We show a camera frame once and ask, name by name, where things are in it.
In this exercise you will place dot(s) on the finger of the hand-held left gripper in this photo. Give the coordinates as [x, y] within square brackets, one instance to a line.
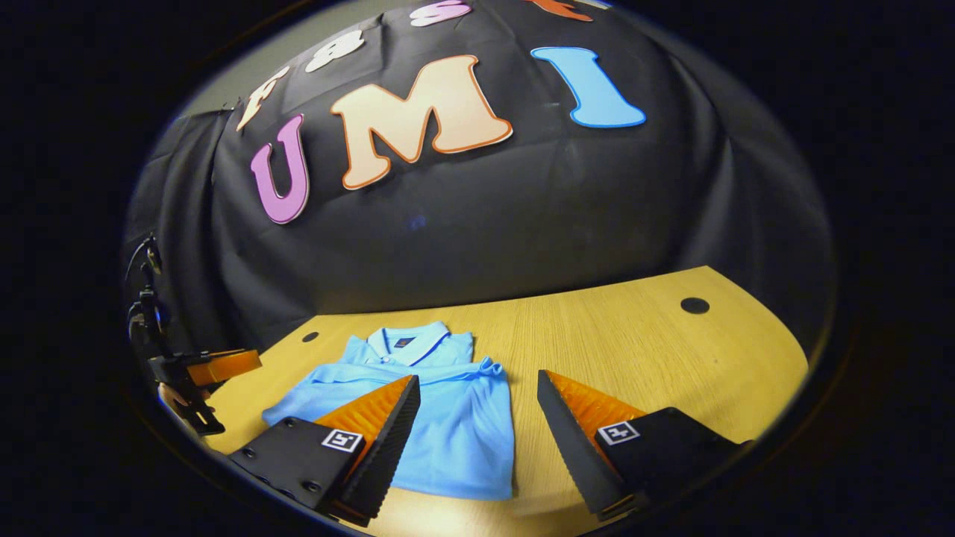
[224, 367]

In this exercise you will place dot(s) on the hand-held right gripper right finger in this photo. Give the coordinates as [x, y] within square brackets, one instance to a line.
[574, 447]

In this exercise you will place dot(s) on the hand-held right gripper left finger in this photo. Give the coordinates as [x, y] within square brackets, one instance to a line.
[388, 447]

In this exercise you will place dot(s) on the light blue T-shirt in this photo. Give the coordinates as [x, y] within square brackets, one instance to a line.
[462, 432]

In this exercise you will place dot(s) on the black backdrop cloth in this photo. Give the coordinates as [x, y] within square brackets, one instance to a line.
[522, 209]

